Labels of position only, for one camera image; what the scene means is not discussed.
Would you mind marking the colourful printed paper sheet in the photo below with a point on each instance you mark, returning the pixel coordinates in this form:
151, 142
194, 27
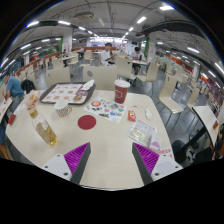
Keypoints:
106, 110

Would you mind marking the pink printed table label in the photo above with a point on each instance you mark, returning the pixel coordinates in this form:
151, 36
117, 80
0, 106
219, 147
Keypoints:
165, 152

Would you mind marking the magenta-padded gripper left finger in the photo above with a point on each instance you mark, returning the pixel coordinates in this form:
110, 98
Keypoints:
76, 156

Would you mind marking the clear bottle with yellow cap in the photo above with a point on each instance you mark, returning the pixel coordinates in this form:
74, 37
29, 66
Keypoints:
44, 129

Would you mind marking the white paper sheet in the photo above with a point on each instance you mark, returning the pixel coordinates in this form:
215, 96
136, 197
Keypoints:
20, 108

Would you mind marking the beige chairs group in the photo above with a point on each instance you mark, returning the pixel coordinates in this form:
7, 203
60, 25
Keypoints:
124, 68

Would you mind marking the ceiling air conditioner unit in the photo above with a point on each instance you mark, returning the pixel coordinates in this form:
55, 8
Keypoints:
84, 15

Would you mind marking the small red box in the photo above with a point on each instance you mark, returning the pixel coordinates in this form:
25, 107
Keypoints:
12, 119

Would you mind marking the ceiling lights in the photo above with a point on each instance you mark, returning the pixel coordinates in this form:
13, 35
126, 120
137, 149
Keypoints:
141, 20

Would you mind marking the person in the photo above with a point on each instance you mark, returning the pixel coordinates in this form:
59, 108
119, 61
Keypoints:
219, 140
14, 88
106, 55
137, 56

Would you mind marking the red sauce sachet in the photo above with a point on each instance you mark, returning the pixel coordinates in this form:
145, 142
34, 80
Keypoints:
132, 115

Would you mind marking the brown food tray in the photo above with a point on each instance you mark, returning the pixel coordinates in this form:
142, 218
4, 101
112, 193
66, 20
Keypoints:
63, 93

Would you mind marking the red paper cup with lid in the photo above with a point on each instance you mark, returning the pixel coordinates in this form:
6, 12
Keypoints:
121, 92

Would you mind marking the clear plastic wrapper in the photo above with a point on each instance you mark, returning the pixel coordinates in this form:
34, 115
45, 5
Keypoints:
141, 132

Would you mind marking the clear plastic food bag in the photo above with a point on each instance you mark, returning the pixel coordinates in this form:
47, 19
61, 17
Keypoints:
33, 97

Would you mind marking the white patterned mug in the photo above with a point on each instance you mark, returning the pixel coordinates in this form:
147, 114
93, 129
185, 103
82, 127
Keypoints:
62, 109

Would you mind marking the beige dining table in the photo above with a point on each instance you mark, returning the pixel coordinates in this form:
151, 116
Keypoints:
5, 108
205, 121

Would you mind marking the white paper napkin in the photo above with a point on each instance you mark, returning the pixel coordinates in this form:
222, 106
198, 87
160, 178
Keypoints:
88, 85

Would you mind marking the white sachet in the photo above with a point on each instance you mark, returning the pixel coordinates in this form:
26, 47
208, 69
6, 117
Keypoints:
148, 114

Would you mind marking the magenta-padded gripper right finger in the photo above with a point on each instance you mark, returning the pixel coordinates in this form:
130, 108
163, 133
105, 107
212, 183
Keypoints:
146, 156

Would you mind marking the flat round red coaster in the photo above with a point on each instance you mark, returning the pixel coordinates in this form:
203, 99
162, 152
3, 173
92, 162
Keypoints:
87, 122

